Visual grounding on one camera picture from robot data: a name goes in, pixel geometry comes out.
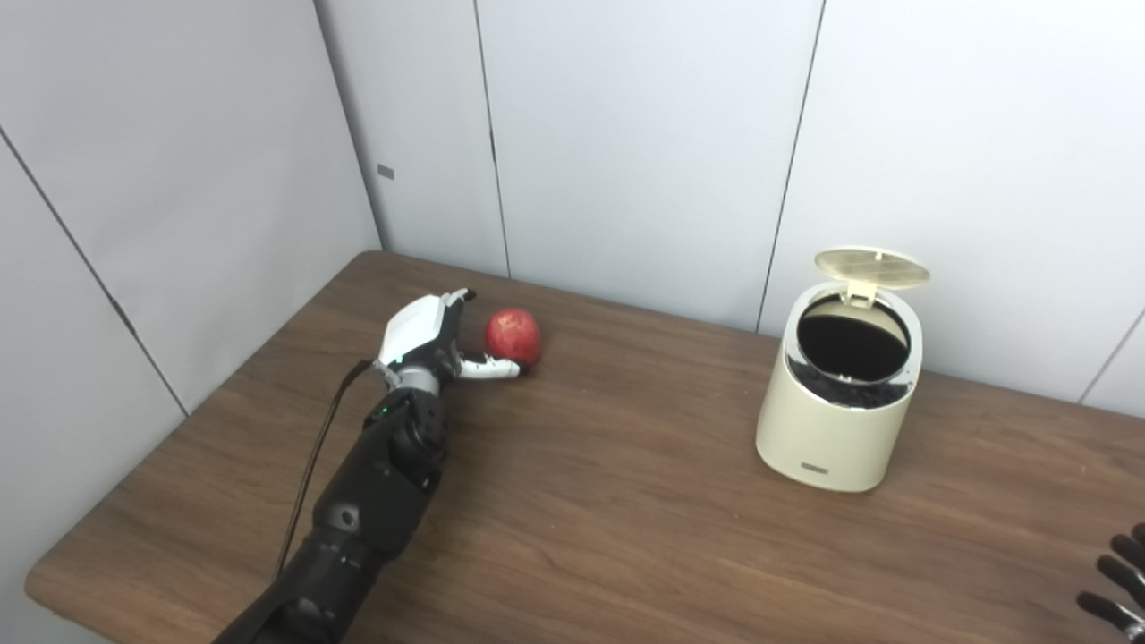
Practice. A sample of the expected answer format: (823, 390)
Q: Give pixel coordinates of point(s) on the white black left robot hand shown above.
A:
(416, 335)

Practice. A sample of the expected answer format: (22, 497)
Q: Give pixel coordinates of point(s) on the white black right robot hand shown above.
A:
(1132, 590)

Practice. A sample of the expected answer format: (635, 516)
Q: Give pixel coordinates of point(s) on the red apple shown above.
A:
(513, 333)

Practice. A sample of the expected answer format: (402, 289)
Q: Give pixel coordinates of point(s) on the cream-colored round bin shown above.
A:
(827, 429)

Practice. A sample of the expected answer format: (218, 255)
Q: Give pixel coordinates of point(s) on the cream round bin lid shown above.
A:
(872, 268)

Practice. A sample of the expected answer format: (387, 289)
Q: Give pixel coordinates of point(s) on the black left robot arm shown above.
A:
(376, 501)

